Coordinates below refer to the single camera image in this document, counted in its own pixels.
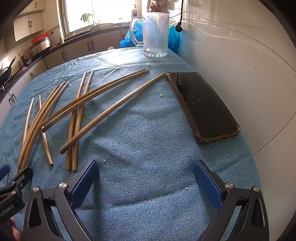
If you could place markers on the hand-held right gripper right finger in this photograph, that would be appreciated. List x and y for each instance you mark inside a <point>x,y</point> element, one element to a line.
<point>207,187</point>

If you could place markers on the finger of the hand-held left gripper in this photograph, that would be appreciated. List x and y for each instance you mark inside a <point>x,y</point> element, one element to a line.
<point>22,178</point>
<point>4,172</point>

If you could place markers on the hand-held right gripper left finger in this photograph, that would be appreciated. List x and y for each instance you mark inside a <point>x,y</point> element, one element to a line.
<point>84,183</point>

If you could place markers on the group of wooden chopsticks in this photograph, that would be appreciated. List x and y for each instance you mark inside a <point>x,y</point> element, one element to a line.
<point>71,160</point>

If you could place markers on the person's left hand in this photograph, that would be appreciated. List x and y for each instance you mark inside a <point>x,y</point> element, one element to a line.
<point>16,231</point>

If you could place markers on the blue tablecloth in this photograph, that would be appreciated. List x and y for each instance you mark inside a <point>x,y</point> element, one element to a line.
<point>138,143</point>

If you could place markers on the black wok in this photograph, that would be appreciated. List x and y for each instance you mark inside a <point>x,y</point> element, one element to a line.
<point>5,71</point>

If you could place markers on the steel kettle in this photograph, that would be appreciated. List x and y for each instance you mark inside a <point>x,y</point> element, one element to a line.
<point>23,59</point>

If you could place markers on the steel rice cooker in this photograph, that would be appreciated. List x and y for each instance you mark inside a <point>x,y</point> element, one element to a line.
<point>44,45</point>

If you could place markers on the red plastic basin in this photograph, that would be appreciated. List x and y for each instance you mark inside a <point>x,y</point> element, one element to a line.
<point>39,38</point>

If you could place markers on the black kitchen countertop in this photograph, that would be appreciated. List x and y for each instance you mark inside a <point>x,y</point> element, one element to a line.
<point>76,37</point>

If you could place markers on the grey upper kitchen cabinet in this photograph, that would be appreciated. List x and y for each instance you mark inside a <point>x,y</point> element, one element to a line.
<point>27,25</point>

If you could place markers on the blue plastic bag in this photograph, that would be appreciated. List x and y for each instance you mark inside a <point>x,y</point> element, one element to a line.
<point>174,39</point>
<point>131,38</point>

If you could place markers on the clear glass mug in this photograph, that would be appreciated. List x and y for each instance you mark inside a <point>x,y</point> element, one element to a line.
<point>155,34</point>

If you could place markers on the green potted plant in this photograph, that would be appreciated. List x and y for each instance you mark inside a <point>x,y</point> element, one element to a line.
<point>86,18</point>

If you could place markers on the kitchen window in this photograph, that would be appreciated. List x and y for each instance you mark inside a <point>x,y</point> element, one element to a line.
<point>76,14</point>

